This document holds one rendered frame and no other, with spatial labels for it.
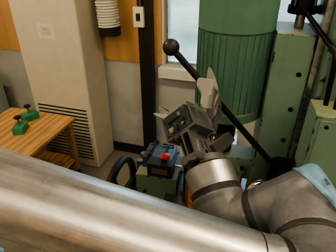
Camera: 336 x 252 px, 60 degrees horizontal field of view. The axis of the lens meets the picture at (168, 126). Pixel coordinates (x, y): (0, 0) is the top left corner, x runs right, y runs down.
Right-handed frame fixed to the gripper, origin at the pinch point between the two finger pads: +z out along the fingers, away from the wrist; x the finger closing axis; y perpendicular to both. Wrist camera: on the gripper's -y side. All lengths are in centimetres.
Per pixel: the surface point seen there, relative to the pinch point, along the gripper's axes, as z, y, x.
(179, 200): -13.5, -25.1, 28.7
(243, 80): -1.8, -8.2, -10.2
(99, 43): 133, -58, 88
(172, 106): 89, -116, 80
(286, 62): -2.6, -11.1, -19.3
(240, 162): -11.4, -27.1, 6.0
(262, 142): -11.4, -21.6, -3.8
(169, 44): 3.5, 9.3, -5.2
